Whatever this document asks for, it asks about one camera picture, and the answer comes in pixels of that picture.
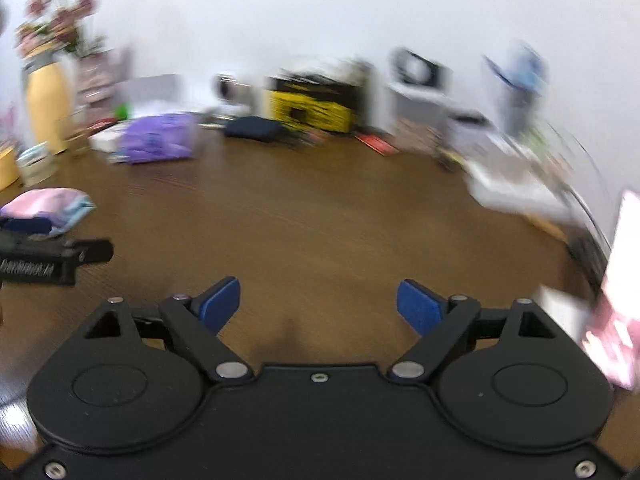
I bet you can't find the pink blue purple mesh vest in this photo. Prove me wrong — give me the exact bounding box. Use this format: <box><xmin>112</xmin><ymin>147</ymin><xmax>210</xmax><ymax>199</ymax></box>
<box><xmin>1</xmin><ymin>188</ymin><xmax>96</xmax><ymax>237</ymax></box>

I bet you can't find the yellow cup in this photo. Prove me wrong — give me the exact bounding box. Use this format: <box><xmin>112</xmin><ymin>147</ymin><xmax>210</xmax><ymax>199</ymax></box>
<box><xmin>0</xmin><ymin>146</ymin><xmax>20</xmax><ymax>191</ymax></box>

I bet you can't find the white flat box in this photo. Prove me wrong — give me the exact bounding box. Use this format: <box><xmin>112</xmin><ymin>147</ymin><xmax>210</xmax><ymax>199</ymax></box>
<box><xmin>89</xmin><ymin>122</ymin><xmax>129</xmax><ymax>154</ymax></box>

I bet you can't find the purple tissue pack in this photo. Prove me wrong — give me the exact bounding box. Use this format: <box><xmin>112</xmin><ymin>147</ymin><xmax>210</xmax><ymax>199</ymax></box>
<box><xmin>109</xmin><ymin>74</ymin><xmax>202</xmax><ymax>166</ymax></box>

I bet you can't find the green tube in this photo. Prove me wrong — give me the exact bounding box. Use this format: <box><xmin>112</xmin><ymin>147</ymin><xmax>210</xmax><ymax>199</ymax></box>
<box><xmin>114</xmin><ymin>103</ymin><xmax>129</xmax><ymax>122</ymax></box>

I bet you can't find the yellow thermos jug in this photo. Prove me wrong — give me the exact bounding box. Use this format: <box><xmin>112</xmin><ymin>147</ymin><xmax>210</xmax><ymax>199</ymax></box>
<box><xmin>22</xmin><ymin>44</ymin><xmax>73</xmax><ymax>155</ymax></box>

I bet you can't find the white power strip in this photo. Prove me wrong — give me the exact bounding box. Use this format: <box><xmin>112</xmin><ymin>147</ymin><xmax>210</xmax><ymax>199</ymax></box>
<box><xmin>464</xmin><ymin>160</ymin><xmax>573</xmax><ymax>222</ymax></box>

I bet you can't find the red snack packet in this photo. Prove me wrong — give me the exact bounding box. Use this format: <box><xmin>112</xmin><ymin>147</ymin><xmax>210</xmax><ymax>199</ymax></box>
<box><xmin>355</xmin><ymin>132</ymin><xmax>399</xmax><ymax>156</ymax></box>

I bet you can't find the dark navy pouch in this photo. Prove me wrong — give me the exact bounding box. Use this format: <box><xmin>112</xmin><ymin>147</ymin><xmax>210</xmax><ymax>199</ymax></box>
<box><xmin>224</xmin><ymin>116</ymin><xmax>286</xmax><ymax>143</ymax></box>

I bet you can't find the glass vase with flowers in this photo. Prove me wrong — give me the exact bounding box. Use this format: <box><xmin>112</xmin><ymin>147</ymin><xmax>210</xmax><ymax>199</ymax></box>
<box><xmin>15</xmin><ymin>0</ymin><xmax>116</xmax><ymax>108</ymax></box>

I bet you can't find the clear container with lid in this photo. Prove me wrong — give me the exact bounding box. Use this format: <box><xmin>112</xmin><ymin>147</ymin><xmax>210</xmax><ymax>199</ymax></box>
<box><xmin>387</xmin><ymin>82</ymin><xmax>451</xmax><ymax>155</ymax></box>

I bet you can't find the yellow black cardboard box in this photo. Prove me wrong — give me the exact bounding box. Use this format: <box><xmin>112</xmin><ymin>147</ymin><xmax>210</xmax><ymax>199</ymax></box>
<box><xmin>265</xmin><ymin>64</ymin><xmax>371</xmax><ymax>136</ymax></box>

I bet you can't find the blue water bottle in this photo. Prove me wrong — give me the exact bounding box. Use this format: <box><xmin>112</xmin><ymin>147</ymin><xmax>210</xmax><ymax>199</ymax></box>
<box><xmin>484</xmin><ymin>44</ymin><xmax>548</xmax><ymax>139</ymax></box>

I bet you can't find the white security camera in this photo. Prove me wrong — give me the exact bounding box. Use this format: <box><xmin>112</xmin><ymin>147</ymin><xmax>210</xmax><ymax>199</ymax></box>
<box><xmin>212</xmin><ymin>74</ymin><xmax>254</xmax><ymax>117</ymax></box>

